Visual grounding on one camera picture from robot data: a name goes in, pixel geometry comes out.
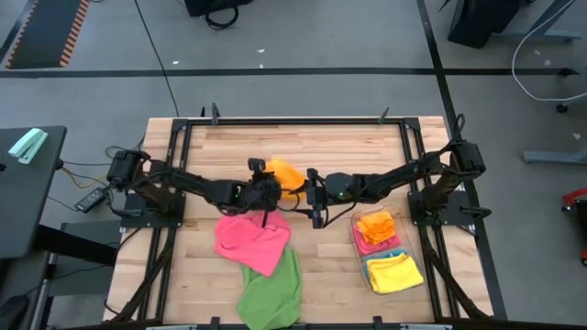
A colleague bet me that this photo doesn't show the black side desk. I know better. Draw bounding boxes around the black side desk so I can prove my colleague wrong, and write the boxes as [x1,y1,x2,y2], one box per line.
[0,126,68,260]

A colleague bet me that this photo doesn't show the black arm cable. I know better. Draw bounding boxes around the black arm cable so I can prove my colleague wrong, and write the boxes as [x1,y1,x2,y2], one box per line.
[451,113,467,142]
[274,191,305,215]

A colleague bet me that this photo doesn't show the long black floor cable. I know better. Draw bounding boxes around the long black floor cable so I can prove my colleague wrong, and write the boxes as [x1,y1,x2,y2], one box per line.
[133,0,181,118]

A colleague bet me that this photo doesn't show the orange microfiber towel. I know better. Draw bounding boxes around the orange microfiber towel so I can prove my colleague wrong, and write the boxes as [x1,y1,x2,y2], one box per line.
[356,210,398,246]
[264,158,308,202]

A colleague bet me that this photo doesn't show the pink microfiber towel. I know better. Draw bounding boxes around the pink microfiber towel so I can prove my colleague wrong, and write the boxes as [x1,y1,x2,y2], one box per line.
[354,227,403,258]
[213,210,293,279]

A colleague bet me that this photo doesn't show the white floor cable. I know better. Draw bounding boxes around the white floor cable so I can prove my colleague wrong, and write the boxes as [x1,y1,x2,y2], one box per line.
[511,0,587,104]

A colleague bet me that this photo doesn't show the black desk foot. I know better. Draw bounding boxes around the black desk foot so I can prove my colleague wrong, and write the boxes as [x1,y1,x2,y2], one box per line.
[34,223,123,268]

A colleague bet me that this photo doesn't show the yellow cable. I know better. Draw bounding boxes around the yellow cable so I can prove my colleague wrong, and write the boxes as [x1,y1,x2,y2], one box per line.
[61,165,111,191]

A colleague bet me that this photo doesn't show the black equipment base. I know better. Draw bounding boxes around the black equipment base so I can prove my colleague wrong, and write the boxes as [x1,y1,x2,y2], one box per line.
[184,0,254,18]

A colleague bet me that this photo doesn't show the black coiled cable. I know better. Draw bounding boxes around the black coiled cable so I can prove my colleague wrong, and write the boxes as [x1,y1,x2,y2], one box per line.
[204,5,240,31]

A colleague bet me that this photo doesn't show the blue microfiber towel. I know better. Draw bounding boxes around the blue microfiber towel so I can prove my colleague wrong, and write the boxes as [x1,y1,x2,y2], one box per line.
[361,248,410,279]

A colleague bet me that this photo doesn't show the grey desk frame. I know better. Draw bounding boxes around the grey desk frame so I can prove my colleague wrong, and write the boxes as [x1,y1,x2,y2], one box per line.
[499,0,583,45]

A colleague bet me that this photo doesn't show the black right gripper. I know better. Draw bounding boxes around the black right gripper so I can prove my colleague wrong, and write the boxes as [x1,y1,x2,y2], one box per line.
[288,167,366,230]

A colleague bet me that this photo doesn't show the grey desk foot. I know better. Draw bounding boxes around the grey desk foot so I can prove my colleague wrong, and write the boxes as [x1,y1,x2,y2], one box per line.
[522,149,587,166]

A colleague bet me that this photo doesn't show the thin black cable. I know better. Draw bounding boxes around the thin black cable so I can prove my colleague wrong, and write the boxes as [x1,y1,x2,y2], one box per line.
[61,159,114,169]

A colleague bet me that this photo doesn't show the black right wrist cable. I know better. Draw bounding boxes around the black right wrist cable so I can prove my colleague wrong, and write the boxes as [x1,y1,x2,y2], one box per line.
[320,201,360,228]

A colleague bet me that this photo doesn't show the yellow microfiber towel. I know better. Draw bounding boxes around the yellow microfiber towel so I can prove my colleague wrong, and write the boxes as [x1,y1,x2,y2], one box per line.
[365,251,426,295]

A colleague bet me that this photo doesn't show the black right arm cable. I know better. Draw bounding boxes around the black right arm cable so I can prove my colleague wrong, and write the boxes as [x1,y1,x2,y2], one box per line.
[451,113,467,142]

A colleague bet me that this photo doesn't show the green microfiber towel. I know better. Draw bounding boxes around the green microfiber towel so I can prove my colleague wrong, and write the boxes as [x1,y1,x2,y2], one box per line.
[236,247,305,330]

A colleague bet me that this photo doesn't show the clear plastic bin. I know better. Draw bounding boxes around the clear plastic bin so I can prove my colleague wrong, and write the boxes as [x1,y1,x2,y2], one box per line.
[349,205,426,296]

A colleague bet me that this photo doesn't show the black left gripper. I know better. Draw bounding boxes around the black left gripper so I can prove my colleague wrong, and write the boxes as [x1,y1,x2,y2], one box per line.
[227,157,283,229]

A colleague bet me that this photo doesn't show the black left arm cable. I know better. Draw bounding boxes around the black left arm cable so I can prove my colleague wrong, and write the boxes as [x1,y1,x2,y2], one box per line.
[274,191,305,215]

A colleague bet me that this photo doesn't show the mint green stapler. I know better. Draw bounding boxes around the mint green stapler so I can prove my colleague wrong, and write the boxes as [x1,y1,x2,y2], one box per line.
[7,127,50,165]

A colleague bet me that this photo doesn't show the black orange-striped floor mat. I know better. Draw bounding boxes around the black orange-striped floor mat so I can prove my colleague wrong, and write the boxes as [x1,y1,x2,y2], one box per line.
[6,0,91,71]

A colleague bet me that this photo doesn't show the red cart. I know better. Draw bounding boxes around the red cart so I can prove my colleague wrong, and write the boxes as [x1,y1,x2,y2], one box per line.
[562,186,587,269]

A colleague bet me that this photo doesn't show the black cabinet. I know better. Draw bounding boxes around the black cabinet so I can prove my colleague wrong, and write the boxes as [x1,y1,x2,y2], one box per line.
[448,0,522,50]

